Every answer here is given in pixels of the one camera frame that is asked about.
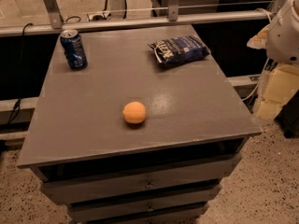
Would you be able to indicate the blue kettle chips bag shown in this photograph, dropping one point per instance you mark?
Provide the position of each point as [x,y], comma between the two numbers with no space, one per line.
[177,51]

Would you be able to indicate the top cabinet drawer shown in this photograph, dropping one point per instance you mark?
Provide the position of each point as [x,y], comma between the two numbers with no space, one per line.
[97,187]

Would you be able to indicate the metal railing frame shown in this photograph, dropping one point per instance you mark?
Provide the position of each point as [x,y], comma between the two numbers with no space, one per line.
[39,17]

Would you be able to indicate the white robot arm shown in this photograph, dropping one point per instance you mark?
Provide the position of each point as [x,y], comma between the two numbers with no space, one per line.
[280,39]

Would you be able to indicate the grey drawer cabinet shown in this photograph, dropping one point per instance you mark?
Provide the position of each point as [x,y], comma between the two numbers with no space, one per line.
[125,141]

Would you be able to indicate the bottom cabinet drawer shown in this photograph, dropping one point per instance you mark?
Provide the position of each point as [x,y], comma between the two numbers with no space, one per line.
[157,216]

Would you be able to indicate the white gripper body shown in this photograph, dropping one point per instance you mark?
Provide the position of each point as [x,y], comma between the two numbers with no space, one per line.
[284,39]

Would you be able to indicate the cabinet drawer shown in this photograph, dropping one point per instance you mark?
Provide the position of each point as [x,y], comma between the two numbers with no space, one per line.
[157,216]
[97,187]
[143,202]

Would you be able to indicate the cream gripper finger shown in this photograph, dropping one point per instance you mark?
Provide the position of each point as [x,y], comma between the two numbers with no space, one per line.
[259,41]

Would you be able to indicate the orange fruit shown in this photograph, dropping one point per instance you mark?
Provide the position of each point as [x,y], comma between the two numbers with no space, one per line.
[134,112]

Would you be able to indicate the blue pepsi can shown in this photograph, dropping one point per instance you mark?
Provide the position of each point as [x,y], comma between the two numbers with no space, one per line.
[73,49]

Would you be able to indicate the middle cabinet drawer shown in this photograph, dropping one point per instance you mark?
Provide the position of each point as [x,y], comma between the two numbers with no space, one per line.
[143,202]

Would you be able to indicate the floor power outlet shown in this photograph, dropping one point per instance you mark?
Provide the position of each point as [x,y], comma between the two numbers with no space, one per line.
[101,16]

